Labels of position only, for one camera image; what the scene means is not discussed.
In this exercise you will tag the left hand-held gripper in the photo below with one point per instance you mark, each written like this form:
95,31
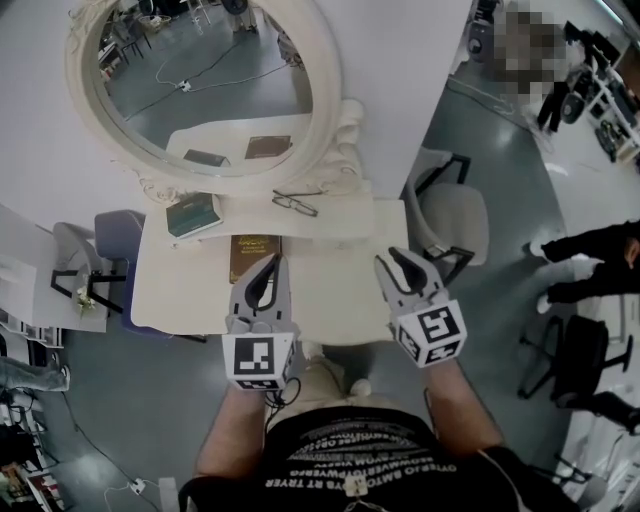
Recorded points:
256,356

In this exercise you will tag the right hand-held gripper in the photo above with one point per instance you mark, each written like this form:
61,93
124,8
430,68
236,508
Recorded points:
435,332

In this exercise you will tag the white dressing table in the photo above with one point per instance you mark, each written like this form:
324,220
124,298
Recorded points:
190,290

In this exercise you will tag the person's right forearm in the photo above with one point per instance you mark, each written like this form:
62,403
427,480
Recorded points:
462,405

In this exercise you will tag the person's left forearm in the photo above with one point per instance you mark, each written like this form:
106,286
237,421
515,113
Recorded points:
235,425

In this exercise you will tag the brown book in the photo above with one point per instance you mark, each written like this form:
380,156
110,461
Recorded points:
250,255

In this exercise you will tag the person's white left shoe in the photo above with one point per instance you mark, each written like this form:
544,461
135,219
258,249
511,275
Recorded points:
311,352

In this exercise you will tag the person's white shoe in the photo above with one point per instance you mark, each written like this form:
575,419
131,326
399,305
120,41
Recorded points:
311,352
361,387

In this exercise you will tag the grey chair black legs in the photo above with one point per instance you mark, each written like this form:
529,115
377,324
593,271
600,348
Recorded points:
452,215
70,240

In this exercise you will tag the black eyeglasses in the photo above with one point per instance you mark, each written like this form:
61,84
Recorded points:
287,201

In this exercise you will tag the person's beige trousers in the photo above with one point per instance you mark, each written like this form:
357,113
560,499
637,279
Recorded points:
320,385

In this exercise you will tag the green book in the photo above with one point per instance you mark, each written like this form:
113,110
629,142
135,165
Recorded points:
192,215

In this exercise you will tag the person's white right shoe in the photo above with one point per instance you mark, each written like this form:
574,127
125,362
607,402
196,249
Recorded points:
361,387

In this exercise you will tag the blue chair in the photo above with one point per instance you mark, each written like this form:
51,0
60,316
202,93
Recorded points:
117,232

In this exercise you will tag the white flower bouquet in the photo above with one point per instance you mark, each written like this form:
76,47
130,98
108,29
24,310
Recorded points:
85,300

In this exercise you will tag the person's black printed shirt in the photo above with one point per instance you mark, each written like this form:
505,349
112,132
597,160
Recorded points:
370,465

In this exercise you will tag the black office chair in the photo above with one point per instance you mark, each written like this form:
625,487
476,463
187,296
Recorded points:
580,355

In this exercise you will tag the small white box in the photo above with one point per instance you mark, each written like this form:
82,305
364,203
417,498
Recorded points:
168,495

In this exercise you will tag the white power strip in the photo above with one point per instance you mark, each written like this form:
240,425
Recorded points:
138,486

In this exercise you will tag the white slotted rack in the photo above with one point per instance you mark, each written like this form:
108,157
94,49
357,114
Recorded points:
35,335

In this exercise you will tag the white robot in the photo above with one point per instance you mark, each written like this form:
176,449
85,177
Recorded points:
478,45

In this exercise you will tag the black metal rack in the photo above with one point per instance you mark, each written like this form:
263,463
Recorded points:
20,450

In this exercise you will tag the oval mirror cream frame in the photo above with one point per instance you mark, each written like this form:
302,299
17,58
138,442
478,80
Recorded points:
330,100

